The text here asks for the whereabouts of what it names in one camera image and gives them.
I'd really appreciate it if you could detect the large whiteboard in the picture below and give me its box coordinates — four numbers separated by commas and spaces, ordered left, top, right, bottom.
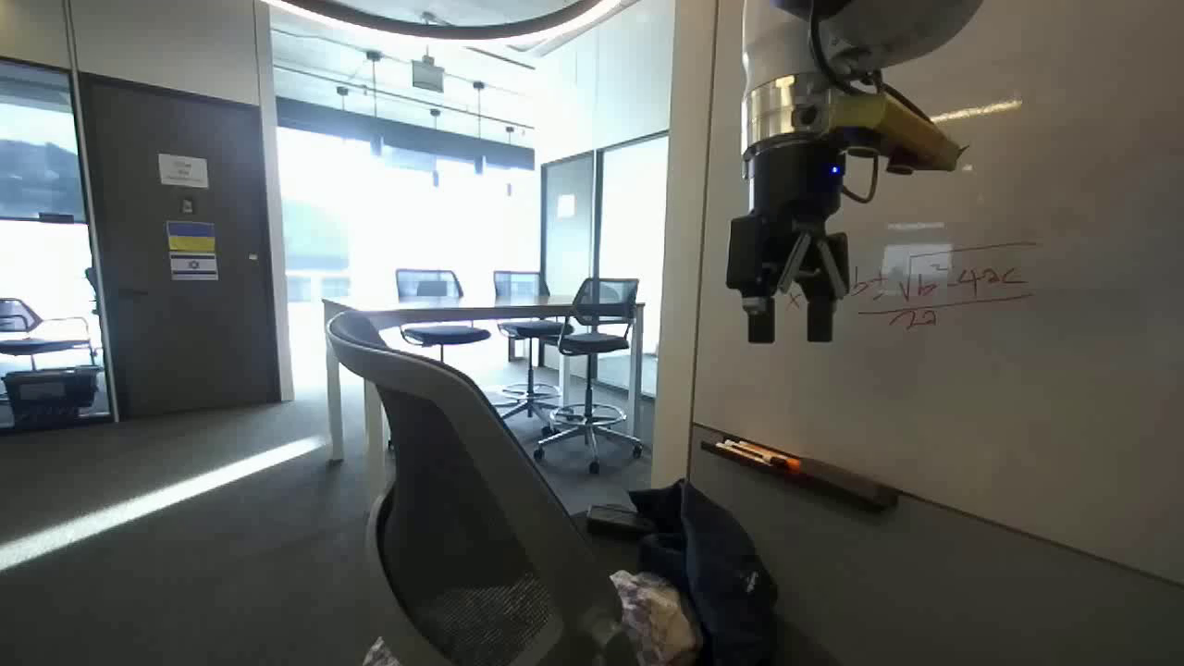
687, 0, 1184, 590

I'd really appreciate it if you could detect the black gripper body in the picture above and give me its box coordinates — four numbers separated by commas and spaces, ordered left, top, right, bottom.
726, 129, 856, 306

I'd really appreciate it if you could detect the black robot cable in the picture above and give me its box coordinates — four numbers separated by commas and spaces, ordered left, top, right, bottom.
808, 0, 940, 206

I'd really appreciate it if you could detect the ring ceiling lamp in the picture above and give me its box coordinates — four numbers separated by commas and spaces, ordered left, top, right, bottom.
263, 0, 641, 50

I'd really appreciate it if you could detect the white meeting table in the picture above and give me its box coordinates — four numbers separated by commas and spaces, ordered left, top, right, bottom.
322, 292, 648, 495

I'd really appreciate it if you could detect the white cloth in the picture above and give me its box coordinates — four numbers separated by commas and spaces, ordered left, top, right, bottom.
606, 567, 708, 666

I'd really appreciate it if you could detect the white paper sign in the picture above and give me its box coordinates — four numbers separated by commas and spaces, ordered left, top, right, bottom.
155, 148, 213, 193

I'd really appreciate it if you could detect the black marker tray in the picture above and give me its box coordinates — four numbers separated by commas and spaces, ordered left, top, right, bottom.
699, 431, 903, 516

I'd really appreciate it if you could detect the dark wooden door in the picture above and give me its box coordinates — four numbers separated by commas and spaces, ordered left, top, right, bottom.
79, 71, 280, 422

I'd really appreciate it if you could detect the navy blue shirt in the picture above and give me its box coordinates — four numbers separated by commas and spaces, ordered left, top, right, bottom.
625, 479, 784, 666

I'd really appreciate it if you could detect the grey mesh office chair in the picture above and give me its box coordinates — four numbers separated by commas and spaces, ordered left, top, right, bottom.
324, 306, 745, 666

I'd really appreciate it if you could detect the yellowish wrist camera box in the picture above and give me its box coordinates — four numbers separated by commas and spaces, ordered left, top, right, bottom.
817, 87, 968, 179

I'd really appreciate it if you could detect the ceiling projector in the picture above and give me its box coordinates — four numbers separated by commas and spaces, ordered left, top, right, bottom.
407, 54, 448, 95

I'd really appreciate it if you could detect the black box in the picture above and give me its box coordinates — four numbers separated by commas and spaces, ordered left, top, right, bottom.
0, 367, 99, 433

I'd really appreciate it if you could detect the blue yellow poster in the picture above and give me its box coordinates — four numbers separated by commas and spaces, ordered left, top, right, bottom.
163, 218, 222, 290

